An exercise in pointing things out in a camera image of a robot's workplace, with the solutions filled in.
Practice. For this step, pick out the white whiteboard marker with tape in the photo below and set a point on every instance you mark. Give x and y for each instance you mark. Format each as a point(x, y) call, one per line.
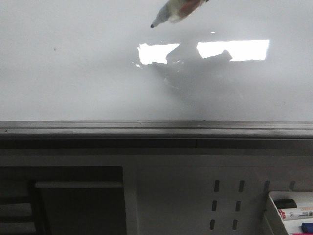
point(175, 11)

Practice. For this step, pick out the large white whiteboard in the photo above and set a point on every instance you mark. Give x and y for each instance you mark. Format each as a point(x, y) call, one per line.
point(231, 60)

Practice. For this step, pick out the white slotted pegboard panel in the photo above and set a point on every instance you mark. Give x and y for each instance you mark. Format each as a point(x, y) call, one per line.
point(167, 191)

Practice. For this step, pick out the white shelf board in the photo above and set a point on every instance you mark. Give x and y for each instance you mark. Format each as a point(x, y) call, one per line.
point(78, 184)

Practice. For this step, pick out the black marker in bin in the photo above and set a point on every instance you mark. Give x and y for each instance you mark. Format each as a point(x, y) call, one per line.
point(285, 204)

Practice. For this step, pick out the red capped white marker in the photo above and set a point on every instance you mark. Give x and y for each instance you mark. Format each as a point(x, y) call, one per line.
point(296, 213)

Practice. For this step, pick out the white plastic marker bin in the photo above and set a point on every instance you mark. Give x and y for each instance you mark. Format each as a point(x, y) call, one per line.
point(273, 223)

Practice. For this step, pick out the blue capped marker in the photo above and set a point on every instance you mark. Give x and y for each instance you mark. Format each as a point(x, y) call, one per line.
point(307, 227)

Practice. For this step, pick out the grey aluminium whiteboard tray rail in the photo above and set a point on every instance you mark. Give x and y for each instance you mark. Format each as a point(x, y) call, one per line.
point(146, 134)

